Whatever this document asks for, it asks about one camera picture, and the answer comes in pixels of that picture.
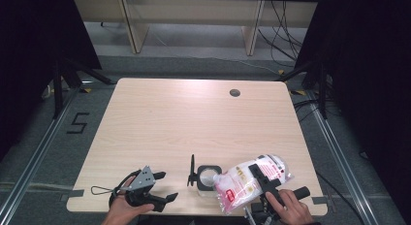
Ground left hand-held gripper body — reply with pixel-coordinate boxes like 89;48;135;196
124;165;160;209

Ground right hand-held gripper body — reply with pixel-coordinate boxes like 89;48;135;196
245;179;312;225

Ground red and white sugar bag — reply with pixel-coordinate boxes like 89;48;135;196
212;153;295;216

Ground glass jar with black lid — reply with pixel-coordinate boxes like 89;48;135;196
186;153;224;199

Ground person's right hand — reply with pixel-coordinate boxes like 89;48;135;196
265;189;315;225

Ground person's left hand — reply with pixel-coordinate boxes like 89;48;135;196
105;176;156;224

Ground grey tape strip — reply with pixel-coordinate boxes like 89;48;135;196
60;189;85;202
311;195;330;206

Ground black metal stand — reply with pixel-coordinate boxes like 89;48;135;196
51;56;116;120
275;61;330;120

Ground black curtain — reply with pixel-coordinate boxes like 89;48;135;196
0;0;103;162
295;0;411;216

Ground light wooden shelf unit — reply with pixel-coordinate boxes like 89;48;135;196
73;0;319;56

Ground black gripper strap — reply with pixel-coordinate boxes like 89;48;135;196
109;169;143;209

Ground grey cord loop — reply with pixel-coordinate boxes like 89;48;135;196
90;185;116;197

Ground long black floor cable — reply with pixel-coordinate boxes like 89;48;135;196
315;171;366;225

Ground metal floor rail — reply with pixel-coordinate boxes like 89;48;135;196
0;85;82;225
304;88;377;225

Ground black floor cables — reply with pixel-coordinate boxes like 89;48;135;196
292;98;325;123

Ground bundle of black cables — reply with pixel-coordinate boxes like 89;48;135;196
257;0;308;68

